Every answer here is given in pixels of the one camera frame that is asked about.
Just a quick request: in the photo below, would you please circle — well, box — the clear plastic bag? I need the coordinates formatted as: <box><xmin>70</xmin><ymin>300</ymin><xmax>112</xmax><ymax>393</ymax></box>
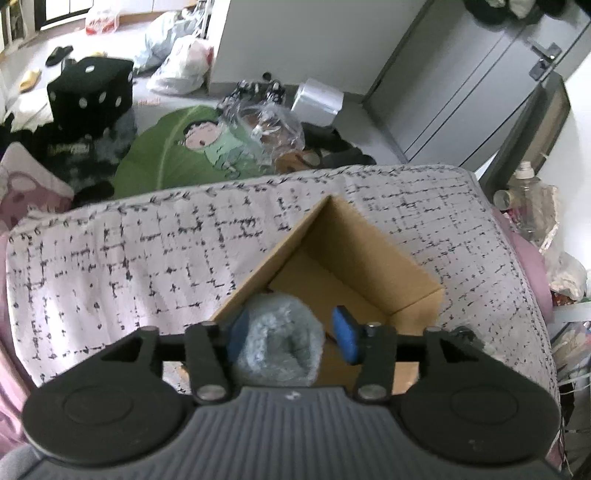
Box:
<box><xmin>216</xmin><ymin>99</ymin><xmax>306</xmax><ymax>169</ymax></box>

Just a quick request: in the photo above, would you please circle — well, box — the pile of crumpled plastic bags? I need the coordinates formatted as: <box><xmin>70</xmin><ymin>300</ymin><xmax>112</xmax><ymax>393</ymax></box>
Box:
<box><xmin>536</xmin><ymin>185</ymin><xmax>591</xmax><ymax>416</ymax></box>

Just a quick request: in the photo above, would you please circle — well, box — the white cabinet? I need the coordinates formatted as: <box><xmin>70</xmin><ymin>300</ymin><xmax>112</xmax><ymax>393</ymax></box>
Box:
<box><xmin>207</xmin><ymin>0</ymin><xmax>439</xmax><ymax>96</ymax></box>

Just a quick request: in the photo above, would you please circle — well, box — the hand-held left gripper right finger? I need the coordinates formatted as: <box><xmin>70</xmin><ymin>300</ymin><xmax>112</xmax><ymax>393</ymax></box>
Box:
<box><xmin>331</xmin><ymin>305</ymin><xmax>484</xmax><ymax>401</ymax></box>

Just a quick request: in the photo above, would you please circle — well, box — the pink bed sheet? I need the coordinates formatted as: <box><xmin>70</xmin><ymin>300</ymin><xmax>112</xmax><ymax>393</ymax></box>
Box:
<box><xmin>491</xmin><ymin>207</ymin><xmax>554</xmax><ymax>324</ymax></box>

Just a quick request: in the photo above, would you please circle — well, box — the red and white plastic bag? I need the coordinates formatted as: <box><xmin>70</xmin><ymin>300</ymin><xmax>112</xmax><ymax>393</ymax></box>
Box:
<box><xmin>86</xmin><ymin>4</ymin><xmax>122</xmax><ymax>36</ymax></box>

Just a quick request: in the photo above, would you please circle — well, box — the black dice plush cube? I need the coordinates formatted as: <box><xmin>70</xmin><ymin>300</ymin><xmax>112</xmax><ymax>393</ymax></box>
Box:
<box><xmin>47</xmin><ymin>57</ymin><xmax>136</xmax><ymax>137</ymax></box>

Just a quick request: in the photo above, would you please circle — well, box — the pale blue plastic bag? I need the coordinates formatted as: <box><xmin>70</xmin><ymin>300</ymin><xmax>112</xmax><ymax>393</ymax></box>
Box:
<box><xmin>134</xmin><ymin>10</ymin><xmax>204</xmax><ymax>75</ymax></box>

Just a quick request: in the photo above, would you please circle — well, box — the white black-flecked blanket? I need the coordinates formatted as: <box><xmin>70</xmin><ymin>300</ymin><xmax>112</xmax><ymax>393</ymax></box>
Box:
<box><xmin>6</xmin><ymin>164</ymin><xmax>557</xmax><ymax>400</ymax></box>

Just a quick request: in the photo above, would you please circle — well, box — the metal door handle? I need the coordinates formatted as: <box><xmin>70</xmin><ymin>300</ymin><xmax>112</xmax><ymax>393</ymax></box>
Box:
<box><xmin>528</xmin><ymin>40</ymin><xmax>562</xmax><ymax>80</ymax></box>

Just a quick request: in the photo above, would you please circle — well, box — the clear plastic bottle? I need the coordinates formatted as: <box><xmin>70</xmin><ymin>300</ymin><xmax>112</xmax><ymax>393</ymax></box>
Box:
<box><xmin>506</xmin><ymin>161</ymin><xmax>550</xmax><ymax>243</ymax></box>

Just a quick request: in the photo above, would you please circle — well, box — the grey fluffy plush item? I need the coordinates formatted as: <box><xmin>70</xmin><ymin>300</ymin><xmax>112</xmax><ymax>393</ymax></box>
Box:
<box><xmin>231</xmin><ymin>294</ymin><xmax>326</xmax><ymax>388</ymax></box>

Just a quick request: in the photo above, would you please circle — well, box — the grey door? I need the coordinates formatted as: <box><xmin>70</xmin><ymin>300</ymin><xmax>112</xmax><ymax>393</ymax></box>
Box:
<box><xmin>364</xmin><ymin>0</ymin><xmax>591</xmax><ymax>169</ymax></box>

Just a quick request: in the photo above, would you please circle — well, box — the green leaf-shaped cartoon pillow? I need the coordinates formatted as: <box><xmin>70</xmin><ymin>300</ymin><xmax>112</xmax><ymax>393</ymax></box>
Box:
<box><xmin>113</xmin><ymin>105</ymin><xmax>278</xmax><ymax>191</ymax></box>

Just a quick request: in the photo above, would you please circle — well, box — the pink cartoon pillow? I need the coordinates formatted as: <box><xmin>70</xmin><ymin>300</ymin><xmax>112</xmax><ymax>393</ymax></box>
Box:
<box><xmin>0</xmin><ymin>142</ymin><xmax>75</xmax><ymax>230</ymax></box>

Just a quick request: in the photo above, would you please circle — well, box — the black slipper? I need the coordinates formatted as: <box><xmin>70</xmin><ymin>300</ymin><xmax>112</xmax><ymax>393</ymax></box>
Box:
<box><xmin>46</xmin><ymin>45</ymin><xmax>75</xmax><ymax>66</ymax></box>

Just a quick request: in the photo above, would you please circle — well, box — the yellow slipper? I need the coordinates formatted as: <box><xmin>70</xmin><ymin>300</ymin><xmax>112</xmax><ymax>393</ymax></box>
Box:
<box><xmin>18</xmin><ymin>69</ymin><xmax>43</xmax><ymax>93</ymax></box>

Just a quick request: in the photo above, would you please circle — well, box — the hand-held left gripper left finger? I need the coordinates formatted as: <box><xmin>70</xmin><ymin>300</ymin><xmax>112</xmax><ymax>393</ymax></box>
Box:
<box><xmin>99</xmin><ymin>308</ymin><xmax>253</xmax><ymax>404</ymax></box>

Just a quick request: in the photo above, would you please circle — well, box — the black bag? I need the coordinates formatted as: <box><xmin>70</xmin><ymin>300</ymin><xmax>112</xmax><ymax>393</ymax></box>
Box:
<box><xmin>300</xmin><ymin>122</ymin><xmax>378</xmax><ymax>169</ymax></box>

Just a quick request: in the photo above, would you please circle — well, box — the brown cardboard box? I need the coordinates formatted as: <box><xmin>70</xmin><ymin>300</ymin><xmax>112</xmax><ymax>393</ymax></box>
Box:
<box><xmin>211</xmin><ymin>196</ymin><xmax>446</xmax><ymax>395</ymax></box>

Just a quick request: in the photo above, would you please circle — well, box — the white translucent storage box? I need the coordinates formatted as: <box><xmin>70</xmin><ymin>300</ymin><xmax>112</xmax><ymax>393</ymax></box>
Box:
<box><xmin>291</xmin><ymin>78</ymin><xmax>345</xmax><ymax>127</ymax></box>

